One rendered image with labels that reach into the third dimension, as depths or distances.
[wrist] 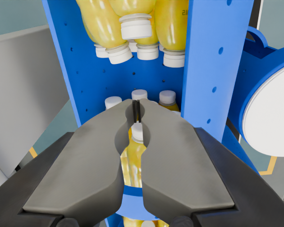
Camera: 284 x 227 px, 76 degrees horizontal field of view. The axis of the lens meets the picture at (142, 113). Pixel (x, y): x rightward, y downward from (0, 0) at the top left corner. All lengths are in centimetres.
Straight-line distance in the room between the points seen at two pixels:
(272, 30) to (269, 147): 119
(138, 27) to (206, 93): 11
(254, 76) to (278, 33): 121
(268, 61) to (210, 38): 33
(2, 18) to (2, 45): 107
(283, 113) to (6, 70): 71
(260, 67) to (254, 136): 17
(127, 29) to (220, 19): 10
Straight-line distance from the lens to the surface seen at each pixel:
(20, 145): 62
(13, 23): 168
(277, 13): 165
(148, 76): 47
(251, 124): 51
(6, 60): 64
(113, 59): 31
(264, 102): 49
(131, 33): 24
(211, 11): 19
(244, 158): 136
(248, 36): 142
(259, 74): 49
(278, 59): 50
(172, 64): 29
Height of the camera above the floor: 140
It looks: 58 degrees down
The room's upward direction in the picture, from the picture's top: 178 degrees counter-clockwise
